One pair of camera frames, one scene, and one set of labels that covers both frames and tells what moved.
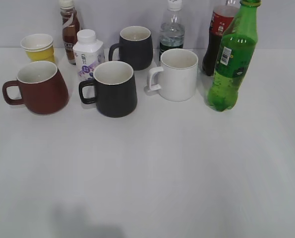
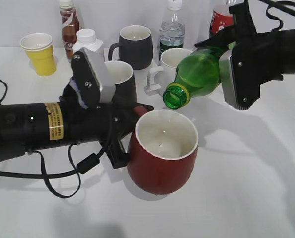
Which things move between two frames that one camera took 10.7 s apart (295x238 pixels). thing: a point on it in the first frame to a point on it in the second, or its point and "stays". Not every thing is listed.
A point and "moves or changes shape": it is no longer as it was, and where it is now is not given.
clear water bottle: (172, 33) stays
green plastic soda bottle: (236, 53) moves or changes shape
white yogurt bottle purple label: (89, 53) stays
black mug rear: (136, 47) stays
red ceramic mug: (42, 89) to (162, 151)
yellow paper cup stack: (38, 47) stays
